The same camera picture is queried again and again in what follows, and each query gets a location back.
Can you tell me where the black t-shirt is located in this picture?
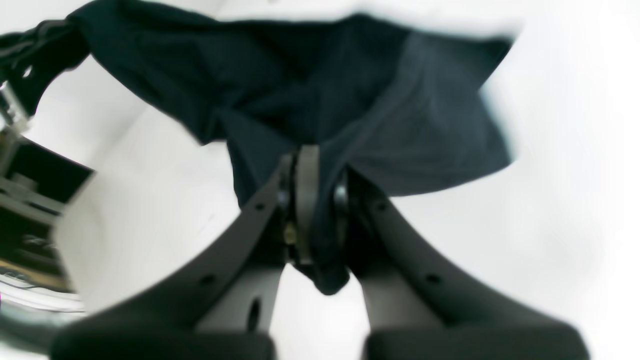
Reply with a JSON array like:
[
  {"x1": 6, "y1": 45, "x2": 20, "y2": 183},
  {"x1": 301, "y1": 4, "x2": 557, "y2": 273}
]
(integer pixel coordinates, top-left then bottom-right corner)
[{"x1": 0, "y1": 0, "x2": 516, "y2": 296}]

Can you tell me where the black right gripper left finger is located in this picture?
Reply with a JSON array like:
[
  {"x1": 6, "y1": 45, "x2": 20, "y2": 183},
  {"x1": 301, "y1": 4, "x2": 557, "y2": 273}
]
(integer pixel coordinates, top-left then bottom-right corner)
[{"x1": 50, "y1": 145, "x2": 319, "y2": 360}]

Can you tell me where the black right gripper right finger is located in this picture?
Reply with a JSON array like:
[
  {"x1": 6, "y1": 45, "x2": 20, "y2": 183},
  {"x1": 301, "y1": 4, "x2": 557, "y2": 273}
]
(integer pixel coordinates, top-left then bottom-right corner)
[{"x1": 335, "y1": 170, "x2": 590, "y2": 360}]

